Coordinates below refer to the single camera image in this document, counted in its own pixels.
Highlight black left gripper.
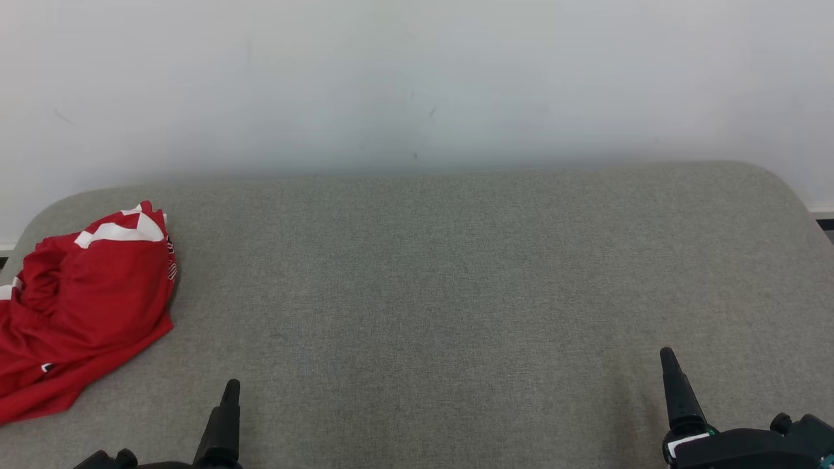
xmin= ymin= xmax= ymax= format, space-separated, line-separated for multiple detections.
xmin=134 ymin=379 xmax=243 ymax=469

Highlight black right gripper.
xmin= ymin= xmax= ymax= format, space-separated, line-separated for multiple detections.
xmin=659 ymin=347 xmax=834 ymax=469

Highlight red jersey shirt white sleeves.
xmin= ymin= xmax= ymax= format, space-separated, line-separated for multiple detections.
xmin=13 ymin=201 xmax=178 ymax=365

